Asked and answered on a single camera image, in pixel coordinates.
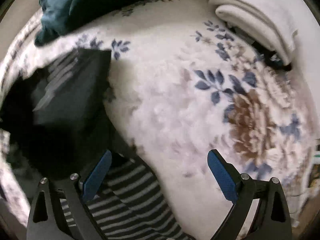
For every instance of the floral bed blanket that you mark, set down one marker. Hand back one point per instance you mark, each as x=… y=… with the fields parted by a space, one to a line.
x=180 y=84

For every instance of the black folded item under clothes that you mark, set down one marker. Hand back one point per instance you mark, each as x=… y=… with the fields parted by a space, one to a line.
x=270 y=58

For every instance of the black striped sweater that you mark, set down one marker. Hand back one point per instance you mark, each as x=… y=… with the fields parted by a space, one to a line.
x=58 y=121

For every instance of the folded white clothes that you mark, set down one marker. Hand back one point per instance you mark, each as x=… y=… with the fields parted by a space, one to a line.
x=266 y=21

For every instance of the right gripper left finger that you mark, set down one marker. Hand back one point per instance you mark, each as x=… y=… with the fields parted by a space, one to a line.
x=59 y=209

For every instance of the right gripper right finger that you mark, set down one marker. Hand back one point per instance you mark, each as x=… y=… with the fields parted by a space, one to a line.
x=271 y=219

